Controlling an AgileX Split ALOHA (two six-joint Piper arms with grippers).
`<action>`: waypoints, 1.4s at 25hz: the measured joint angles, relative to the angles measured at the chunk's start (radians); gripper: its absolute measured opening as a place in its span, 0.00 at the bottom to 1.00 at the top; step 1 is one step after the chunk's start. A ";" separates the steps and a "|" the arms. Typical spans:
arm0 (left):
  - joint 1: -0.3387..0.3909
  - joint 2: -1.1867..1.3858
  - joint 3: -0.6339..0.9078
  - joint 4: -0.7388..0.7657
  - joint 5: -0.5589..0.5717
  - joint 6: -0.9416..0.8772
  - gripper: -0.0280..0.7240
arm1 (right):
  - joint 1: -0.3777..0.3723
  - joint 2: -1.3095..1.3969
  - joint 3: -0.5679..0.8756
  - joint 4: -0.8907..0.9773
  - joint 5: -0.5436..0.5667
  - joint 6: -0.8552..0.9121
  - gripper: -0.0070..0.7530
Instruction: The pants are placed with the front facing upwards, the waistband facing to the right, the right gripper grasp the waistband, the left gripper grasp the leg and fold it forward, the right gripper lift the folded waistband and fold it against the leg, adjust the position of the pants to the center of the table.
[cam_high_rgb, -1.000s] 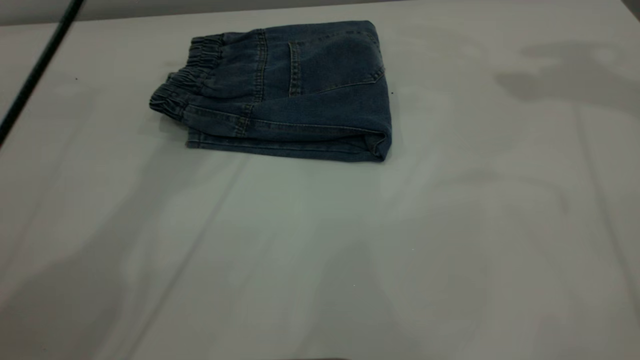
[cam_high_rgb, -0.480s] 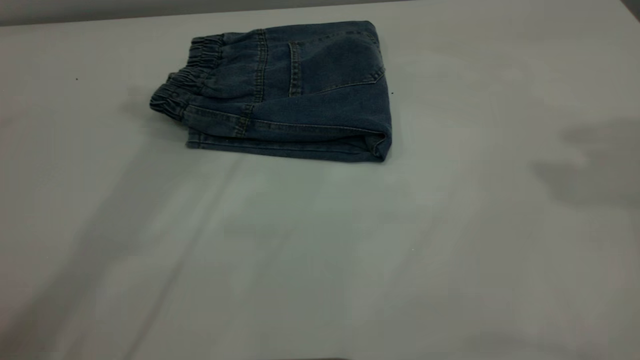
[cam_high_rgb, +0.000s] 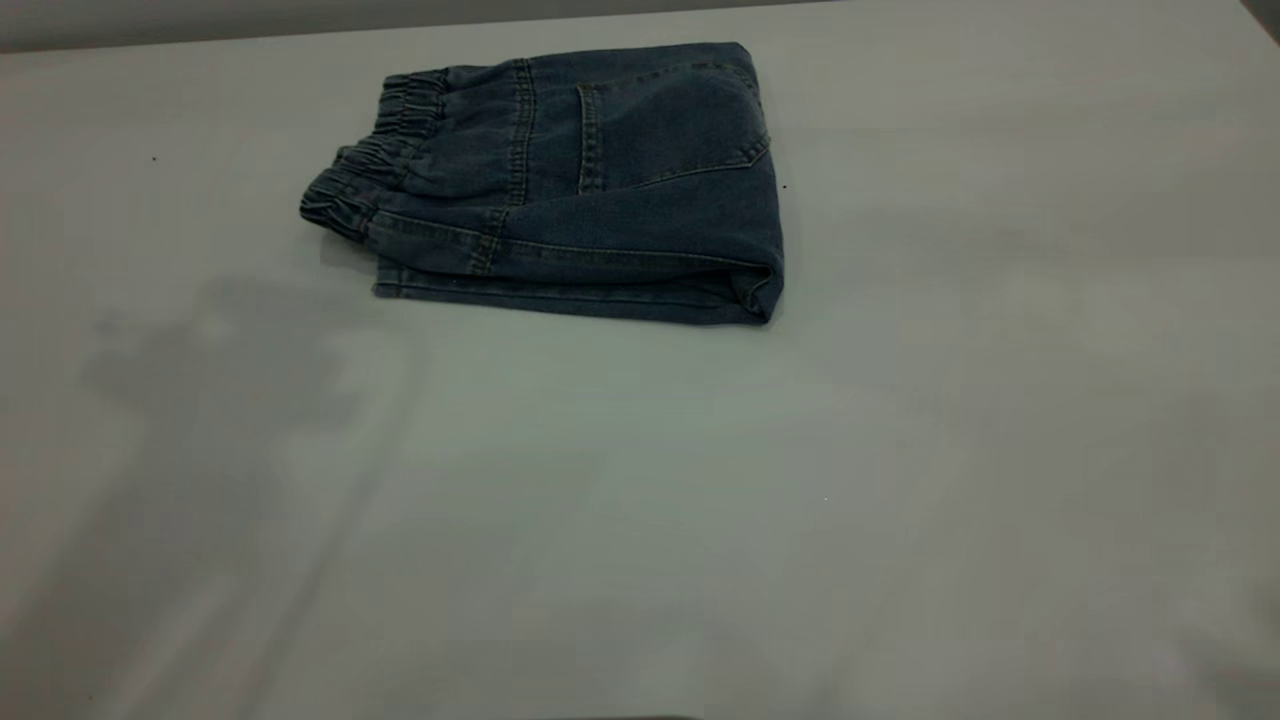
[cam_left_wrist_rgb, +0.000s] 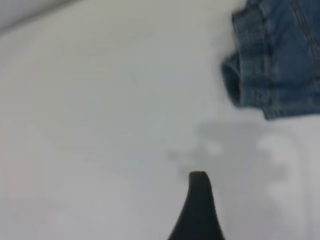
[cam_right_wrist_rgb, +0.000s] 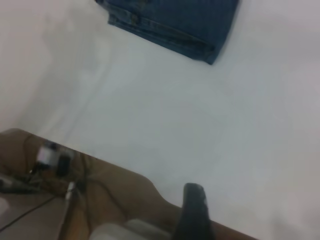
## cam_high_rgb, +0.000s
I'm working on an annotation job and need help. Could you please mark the blue faded denim pants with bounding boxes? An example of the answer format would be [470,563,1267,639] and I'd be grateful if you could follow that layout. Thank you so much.
[299,41,787,327]

